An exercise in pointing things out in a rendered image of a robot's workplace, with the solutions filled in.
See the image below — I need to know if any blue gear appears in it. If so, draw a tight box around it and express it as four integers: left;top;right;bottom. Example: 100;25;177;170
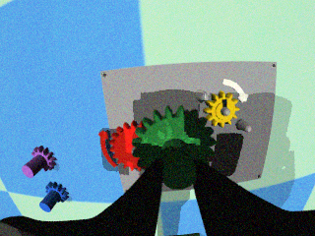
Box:
39;182;68;212

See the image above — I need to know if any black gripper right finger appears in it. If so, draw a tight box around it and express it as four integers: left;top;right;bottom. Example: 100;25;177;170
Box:
193;158;315;236

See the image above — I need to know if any yellow gear with black stripe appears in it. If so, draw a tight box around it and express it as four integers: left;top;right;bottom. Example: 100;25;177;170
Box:
204;91;240;127

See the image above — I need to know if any grey board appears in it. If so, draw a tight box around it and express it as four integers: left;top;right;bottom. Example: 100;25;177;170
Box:
99;60;277;184

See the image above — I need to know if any red gear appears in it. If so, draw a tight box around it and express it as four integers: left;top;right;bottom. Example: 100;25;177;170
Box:
110;121;147;172

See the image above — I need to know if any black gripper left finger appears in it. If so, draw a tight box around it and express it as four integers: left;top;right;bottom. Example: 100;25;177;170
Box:
0;158;162;236

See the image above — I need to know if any green gear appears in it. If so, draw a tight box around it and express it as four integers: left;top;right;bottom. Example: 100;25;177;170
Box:
131;105;216;190

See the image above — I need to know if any white curved arrow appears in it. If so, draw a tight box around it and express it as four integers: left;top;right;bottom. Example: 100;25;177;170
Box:
223;80;248;103

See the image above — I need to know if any purple gear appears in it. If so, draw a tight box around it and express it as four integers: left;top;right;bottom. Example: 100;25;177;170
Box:
23;146;56;178

